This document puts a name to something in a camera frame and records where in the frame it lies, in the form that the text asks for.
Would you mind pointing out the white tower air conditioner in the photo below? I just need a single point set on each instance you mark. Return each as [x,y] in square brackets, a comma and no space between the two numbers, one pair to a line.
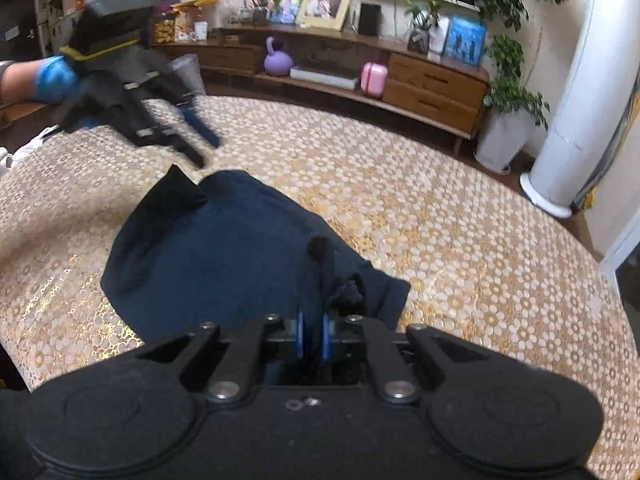
[598,88]

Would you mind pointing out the framed photo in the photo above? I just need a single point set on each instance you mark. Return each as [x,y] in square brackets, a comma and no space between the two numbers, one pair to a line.
[325,14]

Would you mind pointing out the blue picture board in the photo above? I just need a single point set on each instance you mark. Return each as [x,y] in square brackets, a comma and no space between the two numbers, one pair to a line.
[465,40]

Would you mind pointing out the potted green plant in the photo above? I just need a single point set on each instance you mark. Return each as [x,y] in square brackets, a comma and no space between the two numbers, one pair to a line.
[514,112]

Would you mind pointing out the black speaker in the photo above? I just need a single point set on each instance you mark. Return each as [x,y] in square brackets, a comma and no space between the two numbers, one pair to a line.
[370,19]

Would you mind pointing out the person left forearm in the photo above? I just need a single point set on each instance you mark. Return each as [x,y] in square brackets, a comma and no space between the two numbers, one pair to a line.
[18,81]

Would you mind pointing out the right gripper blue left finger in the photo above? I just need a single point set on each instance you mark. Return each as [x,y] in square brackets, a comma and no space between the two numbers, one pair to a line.
[299,334]

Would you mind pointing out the floral lace table cover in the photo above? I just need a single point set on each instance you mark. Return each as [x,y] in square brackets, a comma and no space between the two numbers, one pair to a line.
[483,263]

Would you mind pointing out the snack jar with pink lid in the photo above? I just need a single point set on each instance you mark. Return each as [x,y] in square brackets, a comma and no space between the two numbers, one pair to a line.
[164,24]

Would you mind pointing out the purple kettlebell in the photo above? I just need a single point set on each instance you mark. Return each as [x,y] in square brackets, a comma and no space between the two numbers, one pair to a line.
[277,62]

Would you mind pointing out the left blue gloved hand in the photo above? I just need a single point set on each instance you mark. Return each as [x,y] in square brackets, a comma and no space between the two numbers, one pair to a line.
[55,81]

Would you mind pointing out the white flat device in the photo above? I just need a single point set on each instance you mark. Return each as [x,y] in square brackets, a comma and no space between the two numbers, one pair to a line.
[332,78]

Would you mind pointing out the white garment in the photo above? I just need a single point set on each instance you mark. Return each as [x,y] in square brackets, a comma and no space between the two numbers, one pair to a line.
[9,160]

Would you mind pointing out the wooden tv cabinet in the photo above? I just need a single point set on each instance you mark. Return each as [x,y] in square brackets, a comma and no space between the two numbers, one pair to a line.
[425,95]

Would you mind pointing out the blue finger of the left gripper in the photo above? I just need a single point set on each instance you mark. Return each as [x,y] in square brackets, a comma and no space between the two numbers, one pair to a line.
[172,139]
[193,119]

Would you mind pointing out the small potted plant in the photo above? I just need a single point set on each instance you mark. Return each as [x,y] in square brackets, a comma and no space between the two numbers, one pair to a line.
[424,18]

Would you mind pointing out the navy blue t-shirt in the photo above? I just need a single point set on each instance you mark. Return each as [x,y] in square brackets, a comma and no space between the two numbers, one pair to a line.
[231,249]

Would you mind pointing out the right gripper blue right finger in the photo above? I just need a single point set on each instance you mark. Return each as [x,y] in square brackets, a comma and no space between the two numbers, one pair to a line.
[325,348]

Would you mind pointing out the pink case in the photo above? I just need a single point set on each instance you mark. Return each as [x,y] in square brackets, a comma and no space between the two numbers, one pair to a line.
[373,79]

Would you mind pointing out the white shopping bag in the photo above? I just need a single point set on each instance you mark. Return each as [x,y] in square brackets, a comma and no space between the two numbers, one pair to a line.
[188,69]

